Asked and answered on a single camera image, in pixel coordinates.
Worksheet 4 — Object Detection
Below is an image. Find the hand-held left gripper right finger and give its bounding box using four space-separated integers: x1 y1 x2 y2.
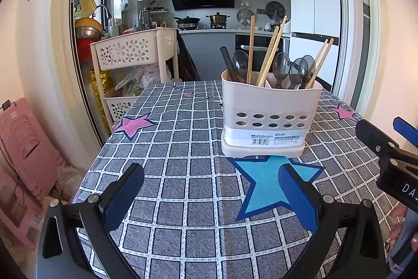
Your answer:
278 164 387 279

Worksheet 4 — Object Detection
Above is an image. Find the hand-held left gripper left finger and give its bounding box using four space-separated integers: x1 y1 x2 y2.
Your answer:
36 163 146 279

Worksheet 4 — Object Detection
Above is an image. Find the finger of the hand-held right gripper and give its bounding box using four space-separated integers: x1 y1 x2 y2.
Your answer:
355 119 418 168
393 117 418 147

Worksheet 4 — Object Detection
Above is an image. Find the white plastic utensil holder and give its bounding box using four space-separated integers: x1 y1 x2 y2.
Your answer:
220 69 323 158

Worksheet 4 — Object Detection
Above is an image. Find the black plastic utensil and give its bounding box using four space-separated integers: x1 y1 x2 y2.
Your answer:
220 46 240 83

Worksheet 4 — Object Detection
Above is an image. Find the person's right hand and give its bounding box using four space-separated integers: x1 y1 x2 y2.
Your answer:
388 204 407 246

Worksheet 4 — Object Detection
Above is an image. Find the grey checked star tablecloth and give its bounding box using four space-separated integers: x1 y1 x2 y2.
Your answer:
70 79 418 279

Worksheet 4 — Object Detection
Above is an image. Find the pink folding stool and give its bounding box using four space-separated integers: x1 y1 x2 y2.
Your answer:
0 98 69 201
0 164 43 250

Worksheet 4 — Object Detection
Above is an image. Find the gold tinsel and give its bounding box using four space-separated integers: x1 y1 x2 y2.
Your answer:
88 68 115 132

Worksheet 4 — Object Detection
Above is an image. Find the white refrigerator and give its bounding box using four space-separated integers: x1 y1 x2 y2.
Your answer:
288 0 342 93

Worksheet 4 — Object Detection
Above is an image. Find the beige plastic kitchen cart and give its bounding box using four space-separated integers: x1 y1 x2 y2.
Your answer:
90 27 179 136

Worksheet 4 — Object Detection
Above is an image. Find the dark hanging cloth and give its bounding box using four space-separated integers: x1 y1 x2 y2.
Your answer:
176 30 200 82

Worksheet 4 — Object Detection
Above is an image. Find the round black rack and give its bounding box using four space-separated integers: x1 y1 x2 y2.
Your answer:
265 1 287 21

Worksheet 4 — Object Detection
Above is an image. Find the black built-in oven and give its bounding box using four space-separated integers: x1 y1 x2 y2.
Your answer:
234 34 285 65

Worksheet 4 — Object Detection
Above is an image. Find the round white rack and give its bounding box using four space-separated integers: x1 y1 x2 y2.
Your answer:
237 8 253 26

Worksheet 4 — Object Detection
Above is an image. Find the orange steel bowl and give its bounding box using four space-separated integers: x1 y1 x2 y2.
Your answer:
74 18 103 38

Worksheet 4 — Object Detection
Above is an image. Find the glass kettle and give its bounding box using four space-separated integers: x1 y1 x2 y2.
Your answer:
139 8 152 31

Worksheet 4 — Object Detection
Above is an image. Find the black wok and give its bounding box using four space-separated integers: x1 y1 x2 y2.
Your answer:
174 16 201 26

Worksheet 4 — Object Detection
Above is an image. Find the steel cooking pot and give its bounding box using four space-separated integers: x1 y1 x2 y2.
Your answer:
206 13 231 25

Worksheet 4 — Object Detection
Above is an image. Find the chrome kitchen faucet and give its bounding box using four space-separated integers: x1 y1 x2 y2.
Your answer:
95 4 112 21

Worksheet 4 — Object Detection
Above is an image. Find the yellow bag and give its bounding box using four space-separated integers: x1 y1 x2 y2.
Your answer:
78 0 97 15

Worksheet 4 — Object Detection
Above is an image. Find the black cable with plug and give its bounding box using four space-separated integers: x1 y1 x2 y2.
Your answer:
0 101 27 208

